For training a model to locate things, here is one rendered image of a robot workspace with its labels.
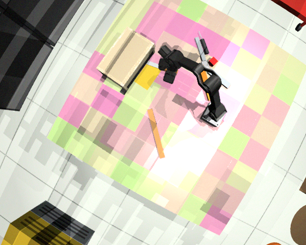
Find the red cube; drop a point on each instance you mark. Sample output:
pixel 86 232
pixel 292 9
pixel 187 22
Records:
pixel 213 61

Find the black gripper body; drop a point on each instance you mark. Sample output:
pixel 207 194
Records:
pixel 169 78

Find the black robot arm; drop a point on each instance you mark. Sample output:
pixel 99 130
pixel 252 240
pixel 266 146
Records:
pixel 176 59

